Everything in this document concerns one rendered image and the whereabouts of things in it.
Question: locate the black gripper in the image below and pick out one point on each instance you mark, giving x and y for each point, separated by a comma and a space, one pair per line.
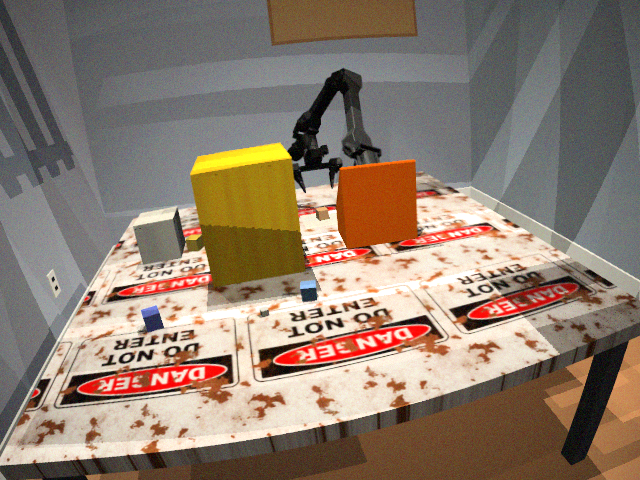
334, 166

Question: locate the small yellow block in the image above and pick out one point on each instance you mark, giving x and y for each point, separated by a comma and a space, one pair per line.
195, 242

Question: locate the small blue block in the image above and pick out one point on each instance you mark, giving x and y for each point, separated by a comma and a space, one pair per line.
152, 318
308, 290

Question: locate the cream flat square mat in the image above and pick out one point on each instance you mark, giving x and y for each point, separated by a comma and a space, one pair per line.
310, 221

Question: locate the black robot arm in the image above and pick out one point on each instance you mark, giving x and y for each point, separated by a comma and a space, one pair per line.
356, 144

